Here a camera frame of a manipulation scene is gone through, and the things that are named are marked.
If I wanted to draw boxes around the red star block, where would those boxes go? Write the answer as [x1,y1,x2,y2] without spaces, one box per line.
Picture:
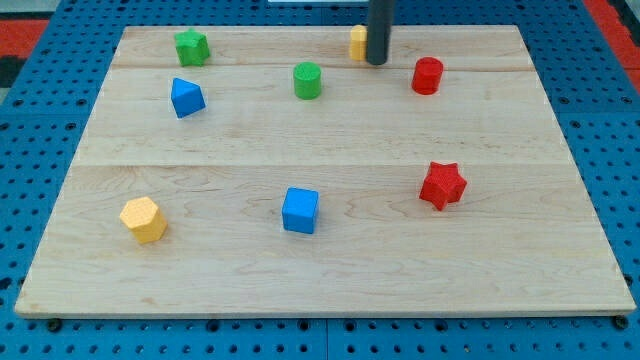
[419,161,467,211]

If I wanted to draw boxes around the green star block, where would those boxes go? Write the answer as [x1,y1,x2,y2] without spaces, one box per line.
[174,29,210,66]

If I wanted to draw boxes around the blue cube block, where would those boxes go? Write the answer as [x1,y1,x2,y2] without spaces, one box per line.
[281,187,319,234]

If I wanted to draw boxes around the light wooden board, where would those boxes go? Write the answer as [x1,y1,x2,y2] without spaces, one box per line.
[15,25,636,319]

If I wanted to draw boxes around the green cylinder block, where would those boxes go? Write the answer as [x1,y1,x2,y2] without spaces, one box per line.
[293,62,322,100]

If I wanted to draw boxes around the yellow block behind rod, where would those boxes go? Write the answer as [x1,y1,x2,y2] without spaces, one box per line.
[349,24,367,61]

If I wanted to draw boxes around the red cylinder block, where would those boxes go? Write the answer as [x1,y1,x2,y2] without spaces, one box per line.
[411,57,444,95]

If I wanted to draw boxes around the blue triangular prism block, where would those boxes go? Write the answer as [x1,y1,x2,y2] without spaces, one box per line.
[170,78,206,119]

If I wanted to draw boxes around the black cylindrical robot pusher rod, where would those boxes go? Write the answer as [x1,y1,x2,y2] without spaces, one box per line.
[366,0,395,66]

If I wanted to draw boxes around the yellow hexagon block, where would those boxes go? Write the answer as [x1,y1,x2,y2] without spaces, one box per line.
[119,197,168,244]

